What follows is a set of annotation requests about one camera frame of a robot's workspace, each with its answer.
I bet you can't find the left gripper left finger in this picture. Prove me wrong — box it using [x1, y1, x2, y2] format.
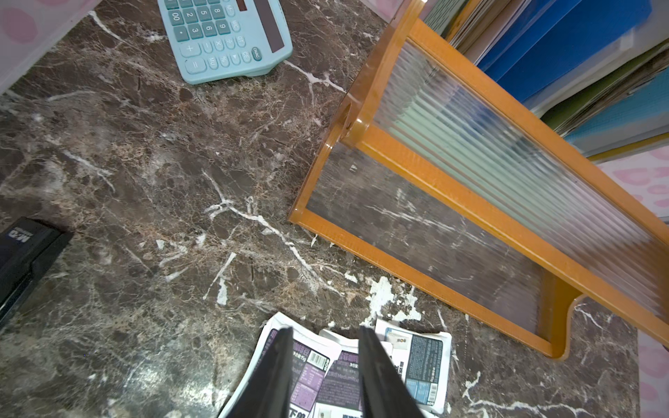
[226, 327, 294, 418]

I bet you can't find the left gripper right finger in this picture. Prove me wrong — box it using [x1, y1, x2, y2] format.
[358, 326, 423, 418]

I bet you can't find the purple label coffee bag middle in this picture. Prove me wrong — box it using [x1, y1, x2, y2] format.
[313, 329, 362, 418]

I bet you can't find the purple label coffee bag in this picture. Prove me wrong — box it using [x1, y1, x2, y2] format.
[220, 312, 341, 417]
[313, 329, 362, 418]

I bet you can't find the blue-grey label coffee bag upper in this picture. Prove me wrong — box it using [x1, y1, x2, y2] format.
[376, 320, 452, 415]

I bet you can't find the purple label coffee bag left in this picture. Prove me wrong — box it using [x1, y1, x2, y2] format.
[220, 312, 341, 417]

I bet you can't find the black stapler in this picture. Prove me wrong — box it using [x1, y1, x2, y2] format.
[1, 217, 73, 326]

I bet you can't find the light blue calculator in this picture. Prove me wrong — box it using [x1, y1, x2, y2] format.
[158, 0, 293, 85]

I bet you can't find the green file organizer with folders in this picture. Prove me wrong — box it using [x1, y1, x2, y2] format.
[451, 0, 668, 157]

